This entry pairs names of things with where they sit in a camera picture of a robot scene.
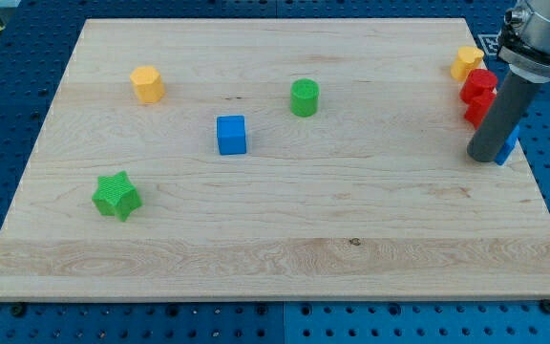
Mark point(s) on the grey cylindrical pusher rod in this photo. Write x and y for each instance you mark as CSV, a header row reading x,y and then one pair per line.
x,y
514,96

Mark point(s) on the blue triangle block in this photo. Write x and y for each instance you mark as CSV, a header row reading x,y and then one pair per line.
x,y
507,147

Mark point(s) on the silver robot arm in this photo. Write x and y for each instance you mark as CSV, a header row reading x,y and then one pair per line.
x,y
524,44

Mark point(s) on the green star block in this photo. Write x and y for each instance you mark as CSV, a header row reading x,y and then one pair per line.
x,y
116,196

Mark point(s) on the red cylinder block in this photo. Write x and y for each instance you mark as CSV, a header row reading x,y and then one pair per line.
x,y
477,82

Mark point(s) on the white fiducial marker tag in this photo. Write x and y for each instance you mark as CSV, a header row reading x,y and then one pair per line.
x,y
489,43

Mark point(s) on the yellow heart block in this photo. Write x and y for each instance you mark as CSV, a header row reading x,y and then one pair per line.
x,y
467,58

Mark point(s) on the green cylinder block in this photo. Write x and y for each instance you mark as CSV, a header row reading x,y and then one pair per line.
x,y
304,97

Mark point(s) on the blue cube block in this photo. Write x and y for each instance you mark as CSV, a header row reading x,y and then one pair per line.
x,y
231,136

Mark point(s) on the wooden board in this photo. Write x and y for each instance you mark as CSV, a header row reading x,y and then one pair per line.
x,y
372,198

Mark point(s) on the yellow hexagon block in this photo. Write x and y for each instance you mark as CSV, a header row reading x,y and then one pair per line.
x,y
147,84

